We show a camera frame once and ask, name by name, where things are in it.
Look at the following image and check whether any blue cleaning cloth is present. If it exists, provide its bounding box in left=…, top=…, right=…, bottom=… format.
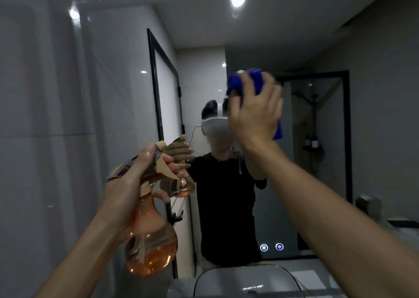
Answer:
left=226, top=68, right=283, bottom=141

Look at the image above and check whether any large wall mirror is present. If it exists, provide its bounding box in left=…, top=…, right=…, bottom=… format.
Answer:
left=79, top=0, right=419, bottom=280

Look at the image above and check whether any person's right hand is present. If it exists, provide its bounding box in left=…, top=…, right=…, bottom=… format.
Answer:
left=227, top=70, right=284, bottom=152

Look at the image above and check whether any white wash basin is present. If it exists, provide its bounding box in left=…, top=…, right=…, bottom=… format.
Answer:
left=193, top=264, right=303, bottom=298

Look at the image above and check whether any person's left hand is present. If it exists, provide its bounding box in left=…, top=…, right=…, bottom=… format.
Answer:
left=97, top=142, right=192, bottom=241

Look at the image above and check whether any person's right forearm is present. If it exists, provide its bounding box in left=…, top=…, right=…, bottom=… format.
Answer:
left=243, top=141, right=419, bottom=298

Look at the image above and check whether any person's left forearm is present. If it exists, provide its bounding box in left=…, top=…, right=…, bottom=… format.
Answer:
left=34, top=218, right=131, bottom=298

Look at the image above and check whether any orange translucent spray bottle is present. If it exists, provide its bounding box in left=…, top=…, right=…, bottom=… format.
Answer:
left=106, top=140, right=186, bottom=277

